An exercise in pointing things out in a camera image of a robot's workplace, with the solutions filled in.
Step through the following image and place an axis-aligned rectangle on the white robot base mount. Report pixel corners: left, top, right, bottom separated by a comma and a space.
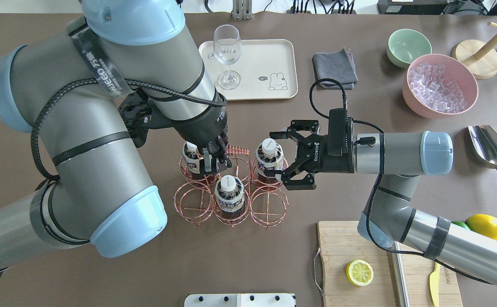
184, 292, 297, 307

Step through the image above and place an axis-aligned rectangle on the round wooden stand base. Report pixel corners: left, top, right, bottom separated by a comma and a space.
451, 22, 497, 79

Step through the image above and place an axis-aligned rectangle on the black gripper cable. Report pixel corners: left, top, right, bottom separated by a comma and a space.
309, 78, 492, 284

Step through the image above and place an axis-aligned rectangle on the clear ice cubes pile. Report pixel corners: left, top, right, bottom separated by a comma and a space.
407, 63, 468, 113

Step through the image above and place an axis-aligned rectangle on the steel ice scoop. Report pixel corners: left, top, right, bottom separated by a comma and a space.
467, 125, 497, 171

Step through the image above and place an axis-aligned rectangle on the yellow plastic knife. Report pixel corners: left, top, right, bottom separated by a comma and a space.
428, 261, 441, 307

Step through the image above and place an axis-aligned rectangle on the grey folded cloth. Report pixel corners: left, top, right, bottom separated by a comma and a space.
312, 48, 359, 90

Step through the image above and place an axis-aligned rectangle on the lemon half slice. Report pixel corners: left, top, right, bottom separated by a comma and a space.
346, 260, 374, 286

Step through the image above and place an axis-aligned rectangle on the green lime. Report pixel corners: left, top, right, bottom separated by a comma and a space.
451, 221, 471, 231

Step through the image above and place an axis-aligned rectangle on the yellow lemon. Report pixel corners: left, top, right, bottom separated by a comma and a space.
465, 214, 497, 240

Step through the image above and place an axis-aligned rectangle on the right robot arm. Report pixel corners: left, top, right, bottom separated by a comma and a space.
265, 107, 497, 286

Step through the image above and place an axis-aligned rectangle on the tea bottle dark liquid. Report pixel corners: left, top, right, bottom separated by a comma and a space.
256, 138, 284, 184

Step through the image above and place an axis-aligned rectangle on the copper wire bottle basket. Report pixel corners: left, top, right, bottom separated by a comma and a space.
174, 138, 289, 229

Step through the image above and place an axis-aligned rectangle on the pink bowl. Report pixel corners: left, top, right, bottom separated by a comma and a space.
402, 54, 479, 119

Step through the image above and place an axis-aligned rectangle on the mint green bowl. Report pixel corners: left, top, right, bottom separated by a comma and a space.
386, 29, 432, 68

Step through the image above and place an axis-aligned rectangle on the cream rabbit tray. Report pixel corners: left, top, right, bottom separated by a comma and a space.
199, 39, 298, 101

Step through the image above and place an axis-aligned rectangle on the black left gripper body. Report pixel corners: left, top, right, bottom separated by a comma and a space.
176, 92, 228, 159

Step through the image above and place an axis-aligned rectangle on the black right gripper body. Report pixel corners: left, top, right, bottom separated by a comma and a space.
298, 108, 355, 174

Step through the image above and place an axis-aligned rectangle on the steel muddler rod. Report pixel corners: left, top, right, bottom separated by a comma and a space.
388, 253, 411, 307

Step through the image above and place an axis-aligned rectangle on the wooden cutting board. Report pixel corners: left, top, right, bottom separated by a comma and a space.
313, 220, 463, 307

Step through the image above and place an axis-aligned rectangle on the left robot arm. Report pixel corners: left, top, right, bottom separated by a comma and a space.
0, 0, 231, 273

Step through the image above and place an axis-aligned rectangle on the clear wine glass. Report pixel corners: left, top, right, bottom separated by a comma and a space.
213, 24, 241, 90

